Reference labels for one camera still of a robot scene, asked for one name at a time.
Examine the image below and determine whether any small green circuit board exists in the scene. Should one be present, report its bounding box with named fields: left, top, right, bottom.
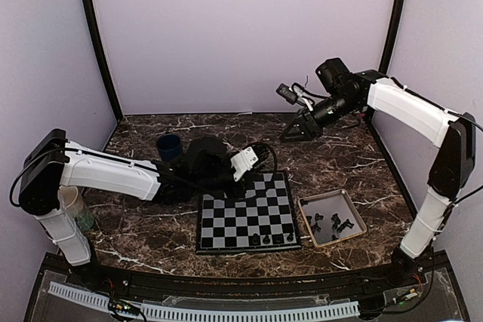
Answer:
left=107, top=299, right=140, bottom=316

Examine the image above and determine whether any black frame post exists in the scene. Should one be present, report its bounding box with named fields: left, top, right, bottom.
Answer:
left=378, top=0, right=405, bottom=74
left=82, top=0, right=124, bottom=123

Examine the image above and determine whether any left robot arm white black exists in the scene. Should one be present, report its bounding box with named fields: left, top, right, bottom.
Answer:
left=9, top=129, right=260, bottom=289

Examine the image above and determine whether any left black frame post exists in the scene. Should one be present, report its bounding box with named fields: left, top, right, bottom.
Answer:
left=82, top=0, right=124, bottom=123

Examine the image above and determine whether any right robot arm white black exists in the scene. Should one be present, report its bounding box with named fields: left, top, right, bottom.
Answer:
left=276, top=58, right=480, bottom=287

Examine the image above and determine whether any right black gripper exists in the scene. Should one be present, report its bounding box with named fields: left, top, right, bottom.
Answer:
left=280, top=91, right=359, bottom=143

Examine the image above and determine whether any dark blue cup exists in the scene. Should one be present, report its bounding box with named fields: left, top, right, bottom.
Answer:
left=155, top=133, right=183, bottom=162

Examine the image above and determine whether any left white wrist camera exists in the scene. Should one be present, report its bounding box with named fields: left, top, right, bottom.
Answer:
left=229, top=146, right=263, bottom=182

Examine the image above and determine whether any beige paper cup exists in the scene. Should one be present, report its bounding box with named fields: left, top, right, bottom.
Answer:
left=58, top=186, right=94, bottom=232

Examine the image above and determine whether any wooden tray with dark base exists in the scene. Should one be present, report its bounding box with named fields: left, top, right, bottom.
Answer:
left=298, top=189, right=368, bottom=248

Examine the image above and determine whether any right black frame post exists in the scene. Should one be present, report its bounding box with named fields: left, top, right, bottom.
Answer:
left=378, top=0, right=405, bottom=74

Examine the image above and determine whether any black front rail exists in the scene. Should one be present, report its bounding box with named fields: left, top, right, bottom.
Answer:
left=100, top=265, right=392, bottom=298

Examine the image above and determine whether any white slotted cable duct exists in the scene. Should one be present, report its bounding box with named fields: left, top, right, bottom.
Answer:
left=48, top=282, right=360, bottom=321

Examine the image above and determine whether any black grey chess board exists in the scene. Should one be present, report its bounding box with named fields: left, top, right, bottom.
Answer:
left=195, top=170, right=302, bottom=255

